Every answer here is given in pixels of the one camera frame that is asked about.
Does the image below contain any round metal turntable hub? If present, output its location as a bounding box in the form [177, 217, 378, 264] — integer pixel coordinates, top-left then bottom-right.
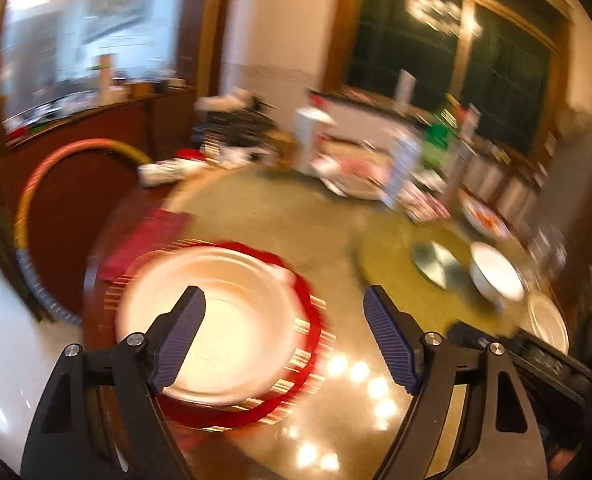
[410, 240, 460, 289]

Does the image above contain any dark jacket with fur collar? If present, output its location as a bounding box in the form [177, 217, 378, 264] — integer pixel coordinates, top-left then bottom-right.
[192, 91, 283, 157]

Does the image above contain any grey refrigerator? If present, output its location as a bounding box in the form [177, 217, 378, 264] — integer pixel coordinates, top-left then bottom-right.
[525, 107, 592, 241]

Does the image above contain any wooden framed window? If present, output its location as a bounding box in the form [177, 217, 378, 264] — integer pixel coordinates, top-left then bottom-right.
[325, 0, 574, 157]

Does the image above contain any green plastic bottle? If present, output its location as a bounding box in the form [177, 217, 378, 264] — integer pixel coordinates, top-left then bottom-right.
[420, 109, 460, 172]

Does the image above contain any white liquor bottle red cap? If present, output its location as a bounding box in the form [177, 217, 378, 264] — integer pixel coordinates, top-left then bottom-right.
[292, 104, 335, 174]

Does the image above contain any multicolour hula hoop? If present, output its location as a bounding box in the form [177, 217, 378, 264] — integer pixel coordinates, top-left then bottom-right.
[13, 138, 153, 327]

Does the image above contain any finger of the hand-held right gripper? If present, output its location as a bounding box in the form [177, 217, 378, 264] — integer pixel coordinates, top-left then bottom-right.
[448, 322, 522, 350]

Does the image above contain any blue patterned plate with food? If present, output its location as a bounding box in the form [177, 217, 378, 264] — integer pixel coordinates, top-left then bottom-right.
[457, 194, 513, 242]

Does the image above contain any white bottle green label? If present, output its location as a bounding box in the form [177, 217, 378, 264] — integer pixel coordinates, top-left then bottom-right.
[137, 157, 210, 187]

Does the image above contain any white and blue carton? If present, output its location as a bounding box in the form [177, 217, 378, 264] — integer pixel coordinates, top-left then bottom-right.
[382, 134, 423, 209]

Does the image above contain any wooden sideboard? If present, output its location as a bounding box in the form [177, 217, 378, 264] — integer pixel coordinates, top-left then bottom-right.
[0, 85, 198, 281]

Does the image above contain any white paper roll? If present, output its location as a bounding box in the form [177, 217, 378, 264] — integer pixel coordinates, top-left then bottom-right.
[395, 69, 418, 107]

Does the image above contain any large ribbed white plastic bowl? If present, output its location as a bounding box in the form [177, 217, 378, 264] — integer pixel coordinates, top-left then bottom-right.
[115, 246, 304, 407]

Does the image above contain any stainless steel thermos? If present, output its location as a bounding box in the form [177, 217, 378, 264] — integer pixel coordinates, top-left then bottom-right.
[463, 154, 508, 202]

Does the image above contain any deep red glass plate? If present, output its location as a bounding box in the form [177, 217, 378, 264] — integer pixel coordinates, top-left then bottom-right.
[103, 240, 338, 432]

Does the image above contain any red envelope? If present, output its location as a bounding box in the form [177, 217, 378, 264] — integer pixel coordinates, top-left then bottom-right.
[97, 209, 198, 282]

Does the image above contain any small plain white bowl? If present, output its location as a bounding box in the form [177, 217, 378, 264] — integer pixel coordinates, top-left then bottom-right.
[470, 241, 526, 307]

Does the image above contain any glass turntable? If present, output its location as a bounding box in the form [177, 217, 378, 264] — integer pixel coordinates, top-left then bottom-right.
[173, 164, 534, 322]

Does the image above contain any small ribbed white plastic bowl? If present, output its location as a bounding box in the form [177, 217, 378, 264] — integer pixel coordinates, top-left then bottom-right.
[525, 291, 570, 357]

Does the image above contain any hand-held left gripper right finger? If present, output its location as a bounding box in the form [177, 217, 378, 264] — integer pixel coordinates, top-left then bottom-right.
[363, 285, 549, 480]

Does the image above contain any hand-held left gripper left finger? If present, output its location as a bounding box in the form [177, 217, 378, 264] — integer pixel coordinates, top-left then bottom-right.
[20, 286, 207, 480]

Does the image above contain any white tumbler with handle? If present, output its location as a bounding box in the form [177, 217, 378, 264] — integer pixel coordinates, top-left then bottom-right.
[95, 54, 118, 107]

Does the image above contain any clear glass pitcher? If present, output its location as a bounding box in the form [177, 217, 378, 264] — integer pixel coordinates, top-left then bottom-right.
[527, 224, 568, 272]

